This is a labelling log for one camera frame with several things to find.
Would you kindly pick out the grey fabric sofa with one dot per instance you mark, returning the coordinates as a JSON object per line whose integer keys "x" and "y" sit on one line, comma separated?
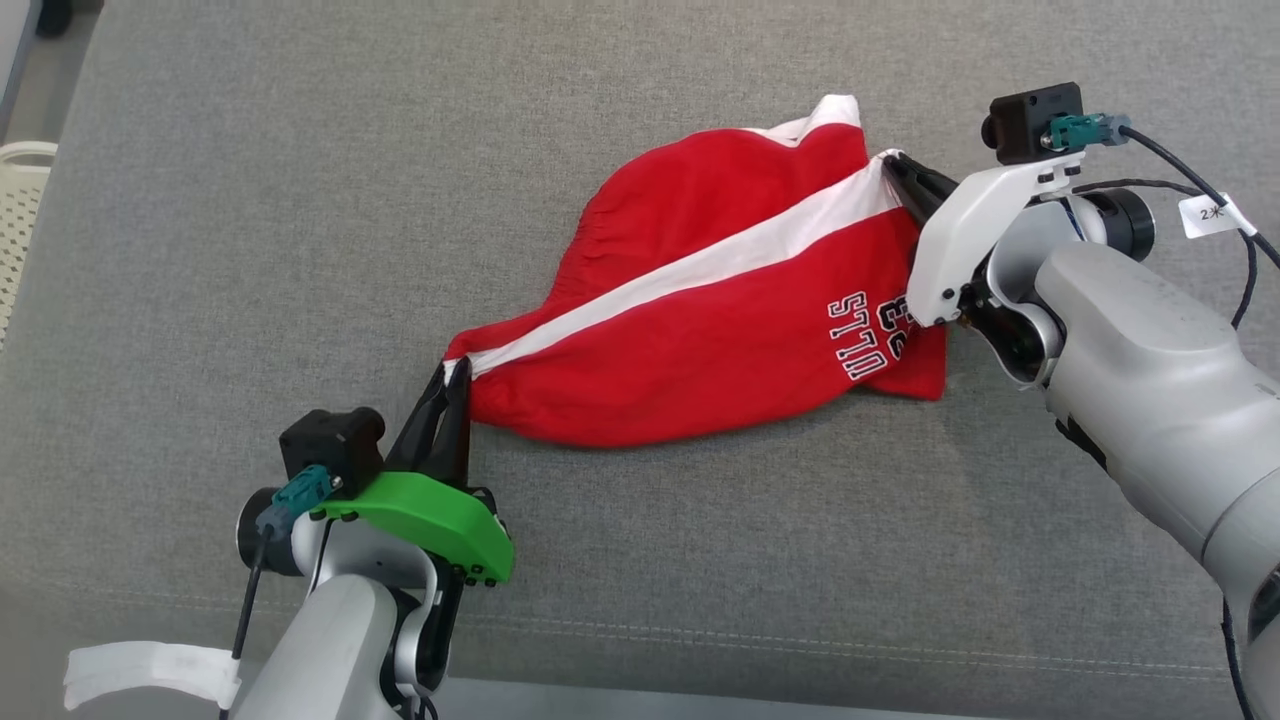
{"x": 640, "y": 560}

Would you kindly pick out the cream perforated laundry basket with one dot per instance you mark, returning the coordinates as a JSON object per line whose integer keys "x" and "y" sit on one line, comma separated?
{"x": 20, "y": 230}

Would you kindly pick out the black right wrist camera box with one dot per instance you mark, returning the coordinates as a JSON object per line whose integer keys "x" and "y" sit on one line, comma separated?
{"x": 1030, "y": 125}

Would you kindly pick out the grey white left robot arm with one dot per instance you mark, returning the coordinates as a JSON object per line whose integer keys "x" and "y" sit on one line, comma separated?
{"x": 330, "y": 640}

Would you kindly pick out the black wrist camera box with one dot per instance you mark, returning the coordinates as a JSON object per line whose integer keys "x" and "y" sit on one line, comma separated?
{"x": 330, "y": 445}
{"x": 1030, "y": 125}

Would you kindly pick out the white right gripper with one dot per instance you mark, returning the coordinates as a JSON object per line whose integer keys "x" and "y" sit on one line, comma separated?
{"x": 960, "y": 240}

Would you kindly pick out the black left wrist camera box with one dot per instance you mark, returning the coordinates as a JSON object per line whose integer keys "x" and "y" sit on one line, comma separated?
{"x": 330, "y": 445}

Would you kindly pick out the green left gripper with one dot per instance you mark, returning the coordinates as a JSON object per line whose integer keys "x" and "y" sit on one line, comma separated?
{"x": 440, "y": 515}

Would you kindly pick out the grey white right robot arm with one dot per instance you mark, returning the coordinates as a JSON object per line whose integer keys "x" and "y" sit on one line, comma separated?
{"x": 1150, "y": 380}

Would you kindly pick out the red shorts with white stripes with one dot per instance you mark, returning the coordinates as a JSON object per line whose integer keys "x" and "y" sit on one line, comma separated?
{"x": 700, "y": 340}

